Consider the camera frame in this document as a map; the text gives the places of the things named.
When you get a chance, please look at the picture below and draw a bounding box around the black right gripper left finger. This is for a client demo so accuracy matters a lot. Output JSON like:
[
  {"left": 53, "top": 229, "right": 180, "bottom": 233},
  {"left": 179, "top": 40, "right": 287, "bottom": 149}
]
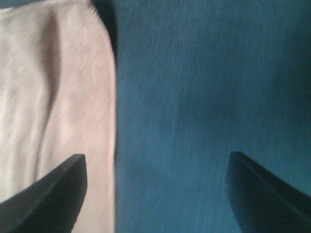
[{"left": 0, "top": 154, "right": 87, "bottom": 233}]

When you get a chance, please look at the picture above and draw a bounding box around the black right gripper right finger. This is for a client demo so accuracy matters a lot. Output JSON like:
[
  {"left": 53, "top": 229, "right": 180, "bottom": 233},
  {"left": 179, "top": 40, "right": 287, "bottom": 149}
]
[{"left": 226, "top": 152, "right": 311, "bottom": 233}]

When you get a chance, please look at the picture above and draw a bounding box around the brown towel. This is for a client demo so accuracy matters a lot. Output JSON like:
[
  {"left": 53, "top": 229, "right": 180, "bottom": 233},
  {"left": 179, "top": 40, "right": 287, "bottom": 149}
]
[{"left": 0, "top": 0, "right": 116, "bottom": 233}]

